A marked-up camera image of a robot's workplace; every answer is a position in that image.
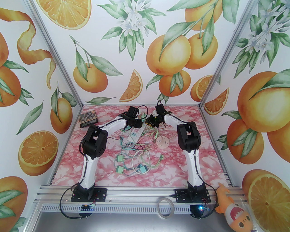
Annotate aluminium frame post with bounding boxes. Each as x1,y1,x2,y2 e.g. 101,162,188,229
27,0,84,109
198,0,259,110

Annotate black gold calculator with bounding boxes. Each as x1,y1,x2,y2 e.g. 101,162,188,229
79,110,98,129

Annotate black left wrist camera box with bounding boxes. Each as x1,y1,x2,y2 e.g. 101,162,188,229
126,106,139,118

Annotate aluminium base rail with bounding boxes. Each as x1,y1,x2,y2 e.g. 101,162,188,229
34,185,249,205

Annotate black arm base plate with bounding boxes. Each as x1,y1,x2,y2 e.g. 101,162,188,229
71,188,107,202
176,188,211,203

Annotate aluminium back rail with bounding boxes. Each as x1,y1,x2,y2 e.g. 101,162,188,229
82,103,201,107

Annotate round pink white power socket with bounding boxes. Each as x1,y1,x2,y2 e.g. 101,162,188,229
156,135,171,150

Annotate white power strip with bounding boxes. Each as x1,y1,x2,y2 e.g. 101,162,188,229
126,123,146,143

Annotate white round socket cord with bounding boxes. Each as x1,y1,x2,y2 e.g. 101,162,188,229
156,125,177,143

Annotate white power strip cord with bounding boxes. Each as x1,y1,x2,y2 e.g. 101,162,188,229
131,152,152,175

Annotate perforated metal strip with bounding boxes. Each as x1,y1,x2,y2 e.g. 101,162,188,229
36,205,215,213

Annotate clear tape roll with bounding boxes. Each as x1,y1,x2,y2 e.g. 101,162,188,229
157,197,175,220

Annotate orange shark plush toy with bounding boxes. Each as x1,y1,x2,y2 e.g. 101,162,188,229
215,183,254,232

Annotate teal USB cable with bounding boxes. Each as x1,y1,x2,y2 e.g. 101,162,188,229
118,138,137,157

